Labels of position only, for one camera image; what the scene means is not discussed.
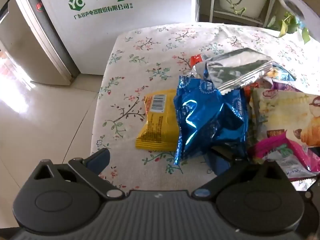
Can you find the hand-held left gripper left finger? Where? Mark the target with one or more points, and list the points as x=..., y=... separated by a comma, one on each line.
x=100, y=158

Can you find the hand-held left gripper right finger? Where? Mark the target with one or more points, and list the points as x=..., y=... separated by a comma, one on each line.
x=220, y=165

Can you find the blue foil snack packet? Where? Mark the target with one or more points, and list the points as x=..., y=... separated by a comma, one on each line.
x=207, y=115

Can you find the cream bread packet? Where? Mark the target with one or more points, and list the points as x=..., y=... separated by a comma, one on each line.
x=280, y=110

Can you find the light-blue snack packet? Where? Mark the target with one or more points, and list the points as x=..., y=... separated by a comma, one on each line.
x=282, y=75

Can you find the pink snack packet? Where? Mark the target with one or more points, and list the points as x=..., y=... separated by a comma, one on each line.
x=268, y=147

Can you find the yellow snack packet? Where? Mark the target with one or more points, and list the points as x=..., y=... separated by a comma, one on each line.
x=157, y=127

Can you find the white snack packet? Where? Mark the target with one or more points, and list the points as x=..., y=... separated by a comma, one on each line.
x=295, y=168

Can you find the silver foil snack packet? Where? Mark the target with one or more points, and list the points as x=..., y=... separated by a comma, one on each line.
x=235, y=72

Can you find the purple snack packet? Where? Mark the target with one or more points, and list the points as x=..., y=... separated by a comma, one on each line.
x=285, y=87

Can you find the white potted plant on stand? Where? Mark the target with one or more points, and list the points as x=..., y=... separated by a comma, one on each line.
x=213, y=5

